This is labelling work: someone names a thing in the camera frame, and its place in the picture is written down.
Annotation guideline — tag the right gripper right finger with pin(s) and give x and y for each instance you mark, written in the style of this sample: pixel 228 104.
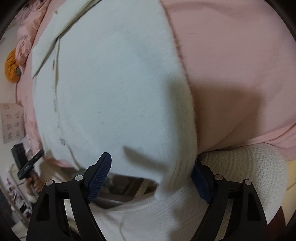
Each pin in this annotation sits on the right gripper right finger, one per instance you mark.
pixel 247 218

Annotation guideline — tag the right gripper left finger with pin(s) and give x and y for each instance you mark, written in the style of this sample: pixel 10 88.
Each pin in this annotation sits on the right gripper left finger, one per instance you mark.
pixel 49 219

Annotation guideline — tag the white fuzzy cardigan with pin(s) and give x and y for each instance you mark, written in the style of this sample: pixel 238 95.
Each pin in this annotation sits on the white fuzzy cardigan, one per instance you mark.
pixel 107 78

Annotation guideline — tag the left hand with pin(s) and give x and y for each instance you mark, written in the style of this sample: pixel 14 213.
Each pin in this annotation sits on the left hand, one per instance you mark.
pixel 34 184

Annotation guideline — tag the paper sheet with drawings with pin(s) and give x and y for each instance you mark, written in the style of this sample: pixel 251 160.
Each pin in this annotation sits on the paper sheet with drawings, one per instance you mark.
pixel 12 122

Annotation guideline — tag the orange pumpkin plush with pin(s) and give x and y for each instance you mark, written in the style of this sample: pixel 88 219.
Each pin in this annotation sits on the orange pumpkin plush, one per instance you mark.
pixel 11 68

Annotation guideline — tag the pink crumpled duvet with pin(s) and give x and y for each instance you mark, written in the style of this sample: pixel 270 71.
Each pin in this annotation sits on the pink crumpled duvet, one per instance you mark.
pixel 29 20

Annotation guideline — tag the pink bed sheet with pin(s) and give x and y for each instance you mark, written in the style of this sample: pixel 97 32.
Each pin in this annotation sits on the pink bed sheet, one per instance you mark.
pixel 239 62

